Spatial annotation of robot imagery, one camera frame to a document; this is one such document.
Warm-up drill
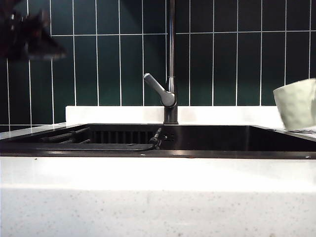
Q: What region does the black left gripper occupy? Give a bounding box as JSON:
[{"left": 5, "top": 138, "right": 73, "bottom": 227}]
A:
[{"left": 0, "top": 0, "right": 69, "bottom": 61}]

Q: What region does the grey faucet lever handle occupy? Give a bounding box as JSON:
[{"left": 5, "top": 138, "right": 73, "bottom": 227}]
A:
[{"left": 143, "top": 73, "right": 178, "bottom": 107}]

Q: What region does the pale green dimpled ceramic mug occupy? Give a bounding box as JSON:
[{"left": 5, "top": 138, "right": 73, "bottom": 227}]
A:
[{"left": 273, "top": 78, "right": 316, "bottom": 131}]

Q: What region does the black roll-up sink rack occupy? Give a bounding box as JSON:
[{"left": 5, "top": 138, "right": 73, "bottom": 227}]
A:
[{"left": 40, "top": 127, "right": 91, "bottom": 145}]

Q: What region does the dark metal faucet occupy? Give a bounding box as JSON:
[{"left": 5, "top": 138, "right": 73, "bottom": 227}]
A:
[{"left": 163, "top": 0, "right": 179, "bottom": 125}]

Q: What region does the black sink basin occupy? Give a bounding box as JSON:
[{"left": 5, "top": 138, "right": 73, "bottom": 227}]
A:
[{"left": 0, "top": 123, "right": 316, "bottom": 158}]

